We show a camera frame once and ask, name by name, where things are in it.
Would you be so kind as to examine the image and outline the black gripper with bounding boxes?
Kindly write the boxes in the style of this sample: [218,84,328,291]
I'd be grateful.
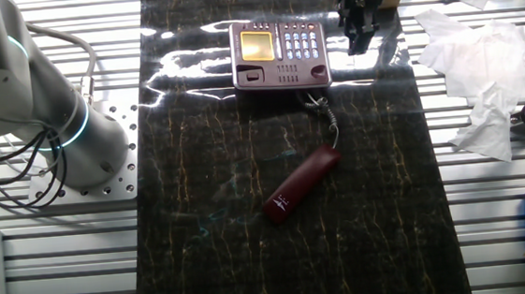
[335,0,384,57]

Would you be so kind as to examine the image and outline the dark red telephone handset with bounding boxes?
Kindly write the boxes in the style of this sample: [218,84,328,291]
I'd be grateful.
[257,142,347,227]

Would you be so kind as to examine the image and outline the large white tissue sheet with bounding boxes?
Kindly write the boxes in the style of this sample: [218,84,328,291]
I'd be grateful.
[414,2,525,108]

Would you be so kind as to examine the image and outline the black marble pattern mat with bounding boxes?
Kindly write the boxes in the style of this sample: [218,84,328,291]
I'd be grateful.
[109,0,473,294]

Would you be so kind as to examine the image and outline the grey coiled phone cord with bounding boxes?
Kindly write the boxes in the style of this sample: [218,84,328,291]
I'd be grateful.
[302,89,342,153]

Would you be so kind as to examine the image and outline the thick grey robot cable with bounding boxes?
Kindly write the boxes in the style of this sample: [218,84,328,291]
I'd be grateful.
[24,17,101,110]

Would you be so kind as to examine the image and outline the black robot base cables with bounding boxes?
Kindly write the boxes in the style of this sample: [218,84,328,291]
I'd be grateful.
[0,127,72,213]

